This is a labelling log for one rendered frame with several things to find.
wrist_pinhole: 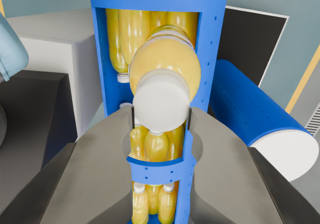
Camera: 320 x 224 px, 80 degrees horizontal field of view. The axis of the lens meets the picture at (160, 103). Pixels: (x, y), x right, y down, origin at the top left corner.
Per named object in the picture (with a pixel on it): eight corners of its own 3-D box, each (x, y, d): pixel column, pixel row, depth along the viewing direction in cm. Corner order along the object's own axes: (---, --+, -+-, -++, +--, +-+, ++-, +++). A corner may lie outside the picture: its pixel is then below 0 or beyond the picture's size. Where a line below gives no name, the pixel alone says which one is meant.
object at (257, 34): (173, 156, 210) (174, 167, 197) (210, 3, 139) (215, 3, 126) (219, 161, 214) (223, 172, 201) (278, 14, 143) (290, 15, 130)
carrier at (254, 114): (197, 93, 157) (232, 93, 157) (233, 183, 80) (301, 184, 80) (201, 58, 143) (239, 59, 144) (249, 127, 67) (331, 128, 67)
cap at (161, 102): (150, 62, 13) (147, 70, 12) (198, 87, 14) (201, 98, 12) (128, 105, 15) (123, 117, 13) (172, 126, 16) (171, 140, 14)
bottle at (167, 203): (157, 208, 81) (158, 178, 72) (174, 208, 81) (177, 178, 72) (157, 226, 75) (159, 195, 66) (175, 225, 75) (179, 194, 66)
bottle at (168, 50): (158, 15, 29) (139, 29, 12) (199, 38, 30) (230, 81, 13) (139, 56, 32) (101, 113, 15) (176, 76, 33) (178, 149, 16)
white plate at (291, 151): (235, 185, 79) (235, 182, 80) (303, 185, 79) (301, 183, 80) (252, 130, 66) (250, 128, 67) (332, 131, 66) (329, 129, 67)
